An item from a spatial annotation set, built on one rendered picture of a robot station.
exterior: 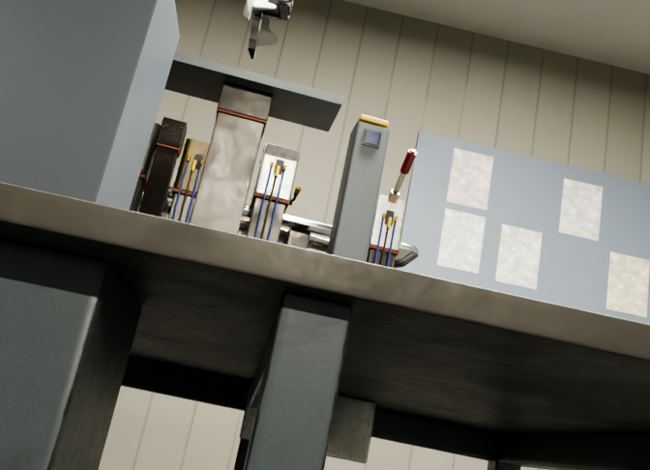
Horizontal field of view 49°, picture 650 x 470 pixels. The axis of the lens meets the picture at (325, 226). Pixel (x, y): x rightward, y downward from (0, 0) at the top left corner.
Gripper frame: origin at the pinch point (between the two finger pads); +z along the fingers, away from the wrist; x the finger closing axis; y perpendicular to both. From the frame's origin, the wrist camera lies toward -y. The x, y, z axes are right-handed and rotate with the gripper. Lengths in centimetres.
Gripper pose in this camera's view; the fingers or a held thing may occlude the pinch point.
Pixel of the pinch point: (246, 40)
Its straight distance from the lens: 155.2
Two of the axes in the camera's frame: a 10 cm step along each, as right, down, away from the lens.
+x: -0.3, 3.0, 9.5
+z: -1.9, 9.3, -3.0
